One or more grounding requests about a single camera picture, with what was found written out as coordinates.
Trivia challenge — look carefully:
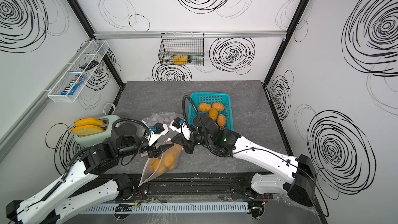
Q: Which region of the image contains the potato bagged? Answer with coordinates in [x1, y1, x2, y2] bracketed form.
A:
[152, 159, 167, 175]
[163, 154, 176, 168]
[199, 103, 212, 113]

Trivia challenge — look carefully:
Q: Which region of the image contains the teal plastic basket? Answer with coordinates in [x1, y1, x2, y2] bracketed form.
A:
[191, 92, 234, 131]

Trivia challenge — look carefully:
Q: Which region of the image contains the clear zipper bag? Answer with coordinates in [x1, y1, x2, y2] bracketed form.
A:
[138, 144, 183, 187]
[141, 112, 186, 133]

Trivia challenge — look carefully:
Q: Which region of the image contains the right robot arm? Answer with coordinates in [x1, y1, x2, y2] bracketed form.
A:
[170, 114, 317, 207]

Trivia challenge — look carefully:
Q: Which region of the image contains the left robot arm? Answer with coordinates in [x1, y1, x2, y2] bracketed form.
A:
[6, 119, 169, 224]

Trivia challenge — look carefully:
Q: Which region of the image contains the potato centre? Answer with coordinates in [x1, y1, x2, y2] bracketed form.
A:
[208, 108, 218, 121]

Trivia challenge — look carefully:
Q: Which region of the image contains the potato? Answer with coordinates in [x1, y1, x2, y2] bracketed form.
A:
[208, 108, 218, 121]
[212, 102, 225, 112]
[217, 114, 227, 128]

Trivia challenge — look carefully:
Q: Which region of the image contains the potato right middle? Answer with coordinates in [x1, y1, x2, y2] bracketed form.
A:
[217, 114, 227, 128]

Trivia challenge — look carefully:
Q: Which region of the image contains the potato top right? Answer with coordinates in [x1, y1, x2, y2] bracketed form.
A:
[212, 102, 225, 112]

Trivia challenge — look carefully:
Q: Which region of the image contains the mint green toaster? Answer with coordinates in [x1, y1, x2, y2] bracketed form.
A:
[72, 115, 120, 147]

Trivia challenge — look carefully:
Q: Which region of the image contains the upper toast slice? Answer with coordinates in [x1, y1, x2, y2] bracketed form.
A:
[75, 118, 105, 127]

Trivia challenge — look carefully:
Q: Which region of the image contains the toast slice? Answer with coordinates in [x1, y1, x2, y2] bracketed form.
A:
[75, 118, 105, 127]
[72, 125, 105, 136]

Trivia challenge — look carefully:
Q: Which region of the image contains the lower toast slice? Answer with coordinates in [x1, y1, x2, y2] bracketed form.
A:
[72, 125, 105, 136]

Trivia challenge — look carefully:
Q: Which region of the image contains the blue candy packet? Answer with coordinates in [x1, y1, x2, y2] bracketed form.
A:
[61, 75, 86, 95]

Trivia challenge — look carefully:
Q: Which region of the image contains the yellow item in basket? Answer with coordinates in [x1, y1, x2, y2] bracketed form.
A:
[173, 55, 190, 65]

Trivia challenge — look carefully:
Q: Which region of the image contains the black remote control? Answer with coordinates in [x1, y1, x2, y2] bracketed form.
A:
[79, 60, 99, 71]

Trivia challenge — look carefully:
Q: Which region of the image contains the white toaster cable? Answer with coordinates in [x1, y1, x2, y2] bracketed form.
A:
[103, 102, 116, 116]

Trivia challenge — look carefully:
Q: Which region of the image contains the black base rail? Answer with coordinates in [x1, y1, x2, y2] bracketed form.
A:
[83, 172, 315, 201]

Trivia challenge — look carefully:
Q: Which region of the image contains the white wire shelf basket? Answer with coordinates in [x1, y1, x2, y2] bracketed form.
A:
[47, 39, 109, 103]

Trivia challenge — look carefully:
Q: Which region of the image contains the white slotted cable duct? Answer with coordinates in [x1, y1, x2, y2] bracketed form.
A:
[83, 202, 249, 215]

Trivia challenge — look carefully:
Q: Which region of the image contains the black wire wall basket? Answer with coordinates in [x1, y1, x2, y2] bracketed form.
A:
[158, 32, 205, 66]

